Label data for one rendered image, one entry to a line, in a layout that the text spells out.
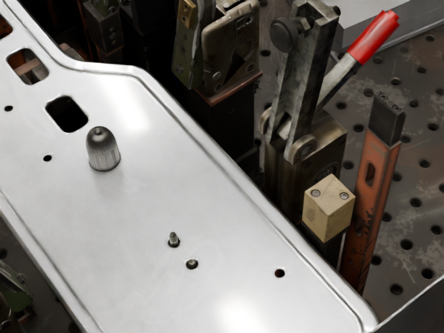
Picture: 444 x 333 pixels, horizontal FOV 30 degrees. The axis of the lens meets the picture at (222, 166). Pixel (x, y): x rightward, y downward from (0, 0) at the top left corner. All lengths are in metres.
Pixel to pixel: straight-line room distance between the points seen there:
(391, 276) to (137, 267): 0.45
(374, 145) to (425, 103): 0.62
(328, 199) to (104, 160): 0.24
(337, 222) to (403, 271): 0.38
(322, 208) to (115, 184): 0.22
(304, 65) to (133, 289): 0.26
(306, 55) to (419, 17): 0.66
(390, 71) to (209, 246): 0.62
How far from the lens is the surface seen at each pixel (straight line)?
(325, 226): 0.77
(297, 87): 0.76
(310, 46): 0.70
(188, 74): 0.93
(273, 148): 0.83
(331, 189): 0.77
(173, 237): 0.80
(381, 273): 1.14
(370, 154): 0.72
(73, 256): 0.82
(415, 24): 1.38
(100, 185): 0.86
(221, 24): 0.89
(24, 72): 0.99
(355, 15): 1.29
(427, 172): 1.24
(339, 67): 0.79
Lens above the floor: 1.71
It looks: 56 degrees down
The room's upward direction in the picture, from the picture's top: 3 degrees counter-clockwise
